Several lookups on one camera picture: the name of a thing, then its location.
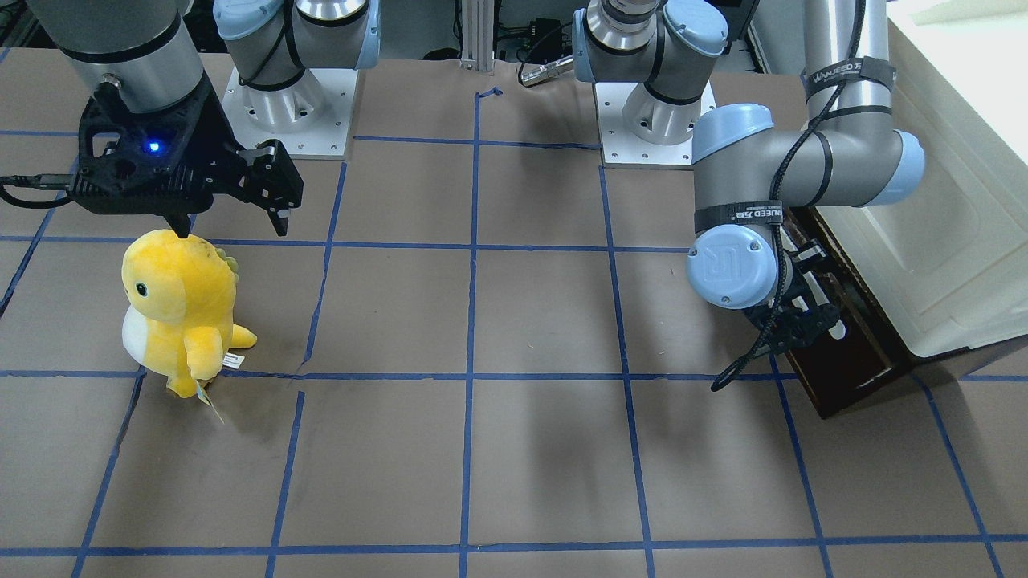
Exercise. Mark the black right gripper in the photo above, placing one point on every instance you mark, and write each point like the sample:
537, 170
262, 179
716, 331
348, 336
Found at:
214, 128

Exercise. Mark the yellow plush dinosaur toy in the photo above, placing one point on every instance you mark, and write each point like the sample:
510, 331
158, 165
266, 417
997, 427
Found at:
180, 319

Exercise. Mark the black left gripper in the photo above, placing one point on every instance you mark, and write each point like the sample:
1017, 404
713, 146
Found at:
805, 319

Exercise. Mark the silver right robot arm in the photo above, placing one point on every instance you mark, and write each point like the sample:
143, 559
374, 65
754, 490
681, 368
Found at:
145, 49

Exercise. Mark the aluminium frame post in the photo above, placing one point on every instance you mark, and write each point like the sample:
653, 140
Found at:
477, 32

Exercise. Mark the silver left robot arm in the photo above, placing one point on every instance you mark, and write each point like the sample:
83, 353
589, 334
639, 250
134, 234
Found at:
747, 172

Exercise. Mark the dark wooden drawer front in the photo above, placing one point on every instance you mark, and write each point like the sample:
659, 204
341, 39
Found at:
838, 373

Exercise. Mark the white cabinet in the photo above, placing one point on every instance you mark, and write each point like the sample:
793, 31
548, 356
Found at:
948, 265

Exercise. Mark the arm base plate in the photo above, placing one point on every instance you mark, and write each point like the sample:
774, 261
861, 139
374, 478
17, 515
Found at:
312, 119
654, 128

